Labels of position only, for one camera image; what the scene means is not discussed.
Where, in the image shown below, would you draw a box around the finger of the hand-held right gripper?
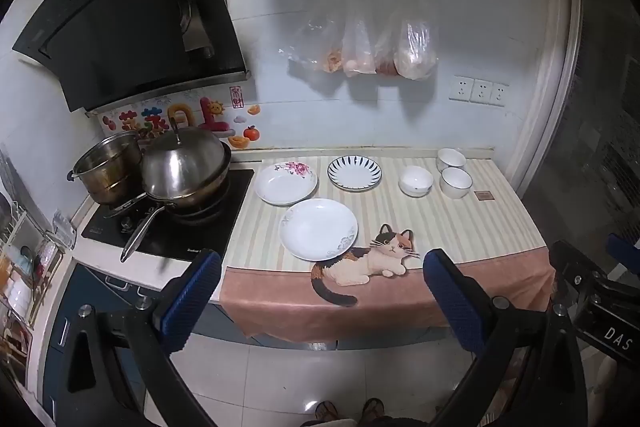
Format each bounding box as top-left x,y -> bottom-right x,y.
606,233 -> 640,269
548,240 -> 609,324

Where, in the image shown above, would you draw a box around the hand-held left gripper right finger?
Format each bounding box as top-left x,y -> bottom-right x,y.
422,248 -> 588,427

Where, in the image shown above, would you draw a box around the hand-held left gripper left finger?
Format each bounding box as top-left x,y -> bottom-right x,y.
57,248 -> 223,427

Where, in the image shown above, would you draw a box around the white bowl blue marks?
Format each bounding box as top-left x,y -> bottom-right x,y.
398,165 -> 434,198

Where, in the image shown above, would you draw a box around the black gas stove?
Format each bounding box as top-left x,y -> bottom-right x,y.
81,168 -> 256,260

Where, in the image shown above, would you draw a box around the striped cat tablecloth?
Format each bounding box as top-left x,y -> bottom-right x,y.
220,152 -> 556,345

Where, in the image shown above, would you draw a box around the blue base cabinet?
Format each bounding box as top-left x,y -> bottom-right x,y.
42,264 -> 451,423

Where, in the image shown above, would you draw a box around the steel wok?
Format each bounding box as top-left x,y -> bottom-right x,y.
102,142 -> 234,220

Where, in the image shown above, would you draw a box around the white cup-shaped bowl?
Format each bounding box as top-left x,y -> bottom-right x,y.
440,167 -> 474,200
436,148 -> 468,172

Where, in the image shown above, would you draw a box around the sliding glass door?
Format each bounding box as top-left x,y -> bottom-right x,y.
510,0 -> 640,268

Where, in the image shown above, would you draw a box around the person's right foot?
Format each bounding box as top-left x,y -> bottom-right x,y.
361,398 -> 386,423

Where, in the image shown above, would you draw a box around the person's foot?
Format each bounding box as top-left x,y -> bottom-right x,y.
361,398 -> 386,423
315,399 -> 343,423

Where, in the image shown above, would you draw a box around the steel wok lid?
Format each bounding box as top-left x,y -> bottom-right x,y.
140,119 -> 226,200

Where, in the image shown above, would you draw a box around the white plate pink flowers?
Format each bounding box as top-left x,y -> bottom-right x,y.
254,161 -> 319,206

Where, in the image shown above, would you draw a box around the white plate blue swirls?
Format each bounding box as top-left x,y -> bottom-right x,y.
278,198 -> 359,263

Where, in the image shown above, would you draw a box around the steel stock pot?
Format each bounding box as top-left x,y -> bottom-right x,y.
67,130 -> 146,206

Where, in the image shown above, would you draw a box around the white plate blue stripes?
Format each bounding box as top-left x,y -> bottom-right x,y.
327,155 -> 382,192

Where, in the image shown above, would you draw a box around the person's left foot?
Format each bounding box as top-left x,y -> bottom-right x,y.
315,399 -> 343,423

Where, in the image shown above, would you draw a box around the clear plastic bag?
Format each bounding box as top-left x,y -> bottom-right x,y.
279,0 -> 351,74
342,0 -> 379,76
392,0 -> 440,81

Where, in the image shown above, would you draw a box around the black range hood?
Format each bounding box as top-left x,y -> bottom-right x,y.
12,0 -> 249,112

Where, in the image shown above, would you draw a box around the wire dish rack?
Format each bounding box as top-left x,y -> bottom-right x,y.
0,147 -> 76,400

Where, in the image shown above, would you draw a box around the colourful wall sticker set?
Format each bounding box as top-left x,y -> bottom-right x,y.
101,87 -> 263,152

